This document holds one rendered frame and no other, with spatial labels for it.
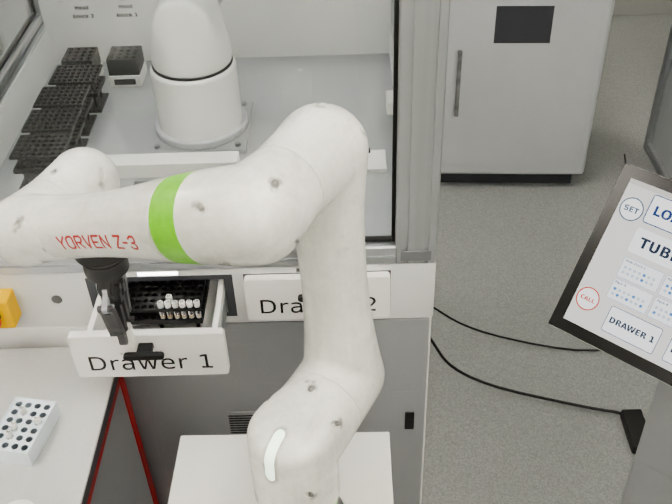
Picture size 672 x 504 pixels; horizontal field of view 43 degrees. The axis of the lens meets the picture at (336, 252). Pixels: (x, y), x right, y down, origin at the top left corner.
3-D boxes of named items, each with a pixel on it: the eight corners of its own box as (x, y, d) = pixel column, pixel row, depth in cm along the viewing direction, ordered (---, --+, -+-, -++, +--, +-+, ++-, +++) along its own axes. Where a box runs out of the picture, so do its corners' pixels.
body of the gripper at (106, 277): (86, 237, 146) (97, 278, 152) (74, 269, 140) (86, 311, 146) (129, 236, 146) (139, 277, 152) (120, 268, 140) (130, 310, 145)
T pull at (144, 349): (164, 360, 156) (163, 355, 155) (123, 361, 156) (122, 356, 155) (167, 346, 159) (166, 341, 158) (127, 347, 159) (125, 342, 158)
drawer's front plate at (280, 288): (390, 317, 175) (390, 276, 168) (248, 320, 175) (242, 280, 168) (389, 311, 176) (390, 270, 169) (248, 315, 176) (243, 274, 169)
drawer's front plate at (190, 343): (229, 374, 164) (223, 333, 157) (79, 378, 164) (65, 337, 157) (230, 367, 165) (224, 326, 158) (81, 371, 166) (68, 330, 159)
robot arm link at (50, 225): (223, 229, 114) (188, 157, 109) (174, 281, 107) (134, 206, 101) (49, 239, 135) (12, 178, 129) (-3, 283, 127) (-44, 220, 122)
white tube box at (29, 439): (32, 466, 156) (27, 453, 153) (-10, 461, 157) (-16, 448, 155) (61, 414, 165) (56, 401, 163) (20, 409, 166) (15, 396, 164)
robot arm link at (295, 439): (361, 471, 136) (359, 388, 125) (315, 550, 126) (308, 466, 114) (290, 444, 141) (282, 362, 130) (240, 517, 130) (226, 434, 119)
